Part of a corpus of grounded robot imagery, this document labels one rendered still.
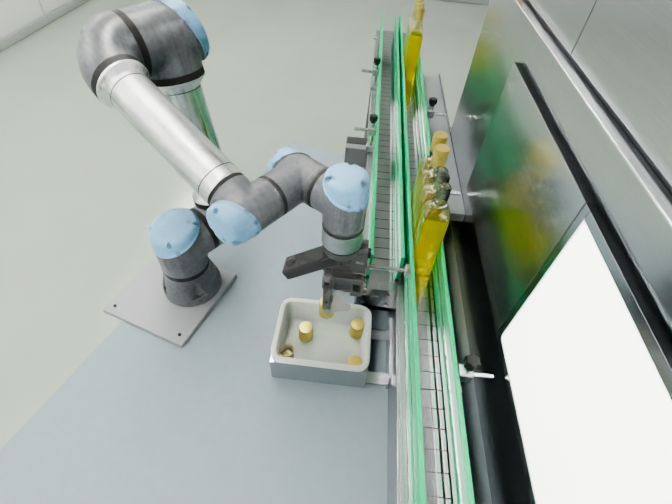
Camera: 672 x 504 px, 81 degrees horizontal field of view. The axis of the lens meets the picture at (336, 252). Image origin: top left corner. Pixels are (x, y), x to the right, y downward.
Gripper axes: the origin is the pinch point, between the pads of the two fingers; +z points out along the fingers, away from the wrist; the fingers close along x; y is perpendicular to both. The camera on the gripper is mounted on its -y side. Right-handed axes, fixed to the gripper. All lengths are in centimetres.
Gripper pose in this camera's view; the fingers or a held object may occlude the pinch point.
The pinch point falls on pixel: (326, 303)
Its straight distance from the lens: 89.1
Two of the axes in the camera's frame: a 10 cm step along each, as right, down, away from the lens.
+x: 1.1, -7.3, 6.8
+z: -0.5, 6.8, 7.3
